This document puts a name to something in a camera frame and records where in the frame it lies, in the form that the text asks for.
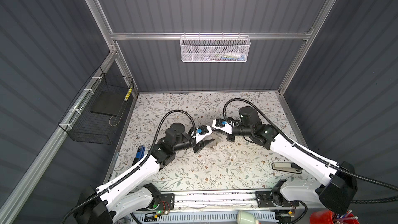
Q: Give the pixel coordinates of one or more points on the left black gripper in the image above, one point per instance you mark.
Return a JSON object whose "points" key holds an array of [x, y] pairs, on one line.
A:
{"points": [[199, 145]]}

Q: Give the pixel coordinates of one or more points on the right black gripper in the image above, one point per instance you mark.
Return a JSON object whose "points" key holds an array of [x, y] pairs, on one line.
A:
{"points": [[228, 136]]}

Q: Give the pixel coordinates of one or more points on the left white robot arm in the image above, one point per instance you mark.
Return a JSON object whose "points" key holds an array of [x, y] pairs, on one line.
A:
{"points": [[114, 200]]}

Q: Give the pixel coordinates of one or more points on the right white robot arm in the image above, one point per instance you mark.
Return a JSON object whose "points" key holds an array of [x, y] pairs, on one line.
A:
{"points": [[333, 189]]}

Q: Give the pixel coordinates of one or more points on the blue object at table edge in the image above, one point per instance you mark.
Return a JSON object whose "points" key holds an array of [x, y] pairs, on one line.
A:
{"points": [[139, 154]]}

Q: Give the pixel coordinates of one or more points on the grey flat phone-like object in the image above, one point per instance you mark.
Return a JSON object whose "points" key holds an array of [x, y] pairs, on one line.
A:
{"points": [[288, 167]]}

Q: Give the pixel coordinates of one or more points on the pale green plastic object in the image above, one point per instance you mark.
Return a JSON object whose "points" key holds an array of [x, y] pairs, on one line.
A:
{"points": [[246, 218]]}

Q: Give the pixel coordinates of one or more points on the yellow marker pen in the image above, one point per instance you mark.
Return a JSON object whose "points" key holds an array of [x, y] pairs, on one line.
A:
{"points": [[126, 98]]}

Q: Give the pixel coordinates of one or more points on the black foam pad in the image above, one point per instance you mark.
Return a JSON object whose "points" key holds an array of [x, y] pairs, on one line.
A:
{"points": [[108, 103]]}

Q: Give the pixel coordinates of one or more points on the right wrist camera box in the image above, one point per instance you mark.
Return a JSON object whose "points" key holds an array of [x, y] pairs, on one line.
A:
{"points": [[222, 125]]}

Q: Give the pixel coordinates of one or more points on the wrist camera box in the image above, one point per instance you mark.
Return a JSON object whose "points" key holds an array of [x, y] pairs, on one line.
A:
{"points": [[200, 133], [222, 125]]}

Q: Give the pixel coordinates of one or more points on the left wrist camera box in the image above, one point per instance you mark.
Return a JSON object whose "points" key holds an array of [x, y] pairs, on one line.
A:
{"points": [[200, 133]]}

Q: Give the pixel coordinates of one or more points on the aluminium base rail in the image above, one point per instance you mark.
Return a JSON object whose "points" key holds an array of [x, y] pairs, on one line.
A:
{"points": [[218, 200]]}

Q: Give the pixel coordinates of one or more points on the white slotted cable duct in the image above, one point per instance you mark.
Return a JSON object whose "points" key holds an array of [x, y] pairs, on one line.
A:
{"points": [[228, 217]]}

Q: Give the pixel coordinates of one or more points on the white wire mesh basket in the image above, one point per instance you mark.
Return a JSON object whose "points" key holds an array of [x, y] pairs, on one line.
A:
{"points": [[214, 49]]}

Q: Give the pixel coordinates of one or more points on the black wire wall basket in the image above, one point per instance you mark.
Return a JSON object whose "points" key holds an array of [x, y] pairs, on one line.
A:
{"points": [[84, 126]]}

